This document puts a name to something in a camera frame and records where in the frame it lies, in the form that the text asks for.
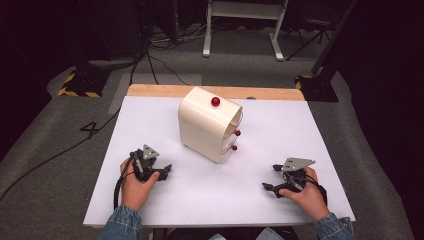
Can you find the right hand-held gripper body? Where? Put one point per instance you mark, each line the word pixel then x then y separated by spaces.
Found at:
pixel 294 172

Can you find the black tripod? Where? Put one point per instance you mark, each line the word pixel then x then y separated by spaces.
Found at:
pixel 308 36

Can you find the white table mat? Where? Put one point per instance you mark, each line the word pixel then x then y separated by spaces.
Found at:
pixel 213 193

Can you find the red ball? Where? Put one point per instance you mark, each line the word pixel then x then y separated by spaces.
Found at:
pixel 215 101

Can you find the person's left hand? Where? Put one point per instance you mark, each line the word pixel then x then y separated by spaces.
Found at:
pixel 133 193

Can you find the white metal table frame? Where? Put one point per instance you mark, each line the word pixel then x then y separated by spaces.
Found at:
pixel 245 10

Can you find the person's right hand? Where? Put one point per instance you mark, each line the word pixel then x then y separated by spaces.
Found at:
pixel 310 200

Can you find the cream drawer cabinet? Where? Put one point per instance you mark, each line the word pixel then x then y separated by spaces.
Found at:
pixel 203 126

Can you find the black stand with striped base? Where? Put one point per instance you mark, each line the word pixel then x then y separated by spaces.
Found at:
pixel 86 83
pixel 320 88

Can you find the cream drawer with red knob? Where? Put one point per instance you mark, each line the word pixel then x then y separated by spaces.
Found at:
pixel 233 134
pixel 230 148

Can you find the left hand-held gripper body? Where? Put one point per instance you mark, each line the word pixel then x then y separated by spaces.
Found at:
pixel 145 163

